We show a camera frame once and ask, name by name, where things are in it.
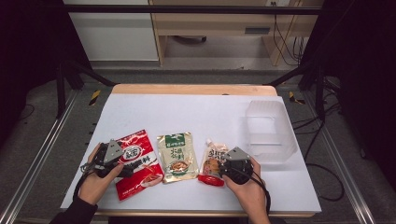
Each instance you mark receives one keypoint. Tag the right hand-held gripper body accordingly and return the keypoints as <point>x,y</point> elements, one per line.
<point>238,166</point>

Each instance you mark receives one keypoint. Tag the black curtain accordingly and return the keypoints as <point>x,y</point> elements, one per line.
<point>28,56</point>
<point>364,68</point>

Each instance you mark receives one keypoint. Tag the black frame crossbar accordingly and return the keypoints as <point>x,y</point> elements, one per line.
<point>186,9</point>

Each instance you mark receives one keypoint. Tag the yellow and black tape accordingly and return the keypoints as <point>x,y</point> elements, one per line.
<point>294,98</point>
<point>95,97</point>

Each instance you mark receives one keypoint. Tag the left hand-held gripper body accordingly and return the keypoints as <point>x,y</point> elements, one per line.
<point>112,152</point>

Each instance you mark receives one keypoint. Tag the person's right hand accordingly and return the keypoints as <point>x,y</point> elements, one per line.
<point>249,194</point>

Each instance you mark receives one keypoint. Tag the person's left hand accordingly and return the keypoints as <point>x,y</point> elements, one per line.
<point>95,186</point>

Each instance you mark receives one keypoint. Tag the green and gold seasoning packet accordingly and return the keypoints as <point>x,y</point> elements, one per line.
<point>177,157</point>

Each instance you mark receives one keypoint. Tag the wooden table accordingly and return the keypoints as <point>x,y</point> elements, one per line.
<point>186,89</point>

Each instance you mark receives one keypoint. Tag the black metal stand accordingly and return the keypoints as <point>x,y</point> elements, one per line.
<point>60,90</point>
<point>319,90</point>

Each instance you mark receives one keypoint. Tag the red seasoning packet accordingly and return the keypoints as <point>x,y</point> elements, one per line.
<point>140,174</point>

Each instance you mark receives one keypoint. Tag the white cabinet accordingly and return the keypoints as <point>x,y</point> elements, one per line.
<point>115,34</point>

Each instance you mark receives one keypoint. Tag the light wooden desk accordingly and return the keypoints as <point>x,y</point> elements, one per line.
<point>218,23</point>

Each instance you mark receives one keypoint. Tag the aluminium rail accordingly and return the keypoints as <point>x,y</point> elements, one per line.
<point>342,171</point>
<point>34,165</point>

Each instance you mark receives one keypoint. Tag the clear plastic container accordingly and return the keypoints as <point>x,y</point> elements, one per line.
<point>271,133</point>

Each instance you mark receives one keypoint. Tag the white table mat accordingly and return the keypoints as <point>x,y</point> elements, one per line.
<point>193,115</point>

